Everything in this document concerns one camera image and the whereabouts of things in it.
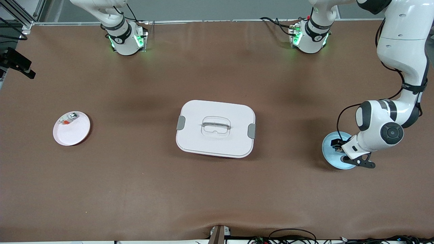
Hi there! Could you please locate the white lidded storage box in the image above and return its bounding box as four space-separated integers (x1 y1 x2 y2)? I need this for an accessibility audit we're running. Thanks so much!
176 100 256 159

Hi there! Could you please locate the aluminium frame profile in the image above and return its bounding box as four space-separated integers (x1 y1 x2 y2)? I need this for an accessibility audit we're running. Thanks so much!
0 0 46 29

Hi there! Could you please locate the aluminium camera post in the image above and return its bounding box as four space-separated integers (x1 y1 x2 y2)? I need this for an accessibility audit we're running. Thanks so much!
208 225 226 244

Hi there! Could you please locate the black looped cable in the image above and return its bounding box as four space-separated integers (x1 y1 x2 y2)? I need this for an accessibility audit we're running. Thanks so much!
268 229 317 244

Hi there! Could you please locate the pale pink round plate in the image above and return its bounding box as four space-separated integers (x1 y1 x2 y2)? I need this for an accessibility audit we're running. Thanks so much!
53 111 91 146

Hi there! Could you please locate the silver and red switch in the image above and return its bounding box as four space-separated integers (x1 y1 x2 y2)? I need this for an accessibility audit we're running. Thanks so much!
58 113 79 126

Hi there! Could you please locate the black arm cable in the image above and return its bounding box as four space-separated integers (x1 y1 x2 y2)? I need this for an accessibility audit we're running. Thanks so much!
0 18 28 41
337 19 426 143

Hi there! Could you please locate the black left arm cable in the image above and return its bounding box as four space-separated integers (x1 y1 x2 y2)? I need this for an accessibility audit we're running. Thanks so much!
337 19 426 143

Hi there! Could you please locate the black base power cable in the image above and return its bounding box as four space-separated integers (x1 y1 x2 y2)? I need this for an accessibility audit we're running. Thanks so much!
260 16 307 34

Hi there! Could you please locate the light blue round plate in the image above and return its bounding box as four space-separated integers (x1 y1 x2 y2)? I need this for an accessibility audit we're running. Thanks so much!
321 131 354 170

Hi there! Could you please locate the black cable tangle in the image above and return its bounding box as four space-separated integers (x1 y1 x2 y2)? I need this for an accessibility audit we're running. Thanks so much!
248 235 434 244

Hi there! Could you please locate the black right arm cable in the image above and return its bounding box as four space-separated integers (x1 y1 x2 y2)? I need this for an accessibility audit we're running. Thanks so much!
0 18 28 41

